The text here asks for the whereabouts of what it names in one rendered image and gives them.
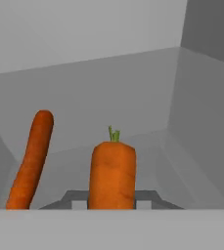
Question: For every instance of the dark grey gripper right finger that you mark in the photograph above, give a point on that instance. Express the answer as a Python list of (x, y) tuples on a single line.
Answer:
[(149, 196)]

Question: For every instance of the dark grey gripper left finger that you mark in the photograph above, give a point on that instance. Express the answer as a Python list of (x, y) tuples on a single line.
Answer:
[(71, 196)]

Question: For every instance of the orange carrot with green stem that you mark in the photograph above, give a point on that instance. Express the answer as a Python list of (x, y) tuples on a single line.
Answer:
[(112, 177)]

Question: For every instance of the long orange carrot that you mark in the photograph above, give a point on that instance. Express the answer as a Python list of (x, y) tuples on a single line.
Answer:
[(32, 159)]

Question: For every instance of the translucent grey tupperware container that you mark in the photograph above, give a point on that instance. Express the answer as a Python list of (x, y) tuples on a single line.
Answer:
[(143, 107)]

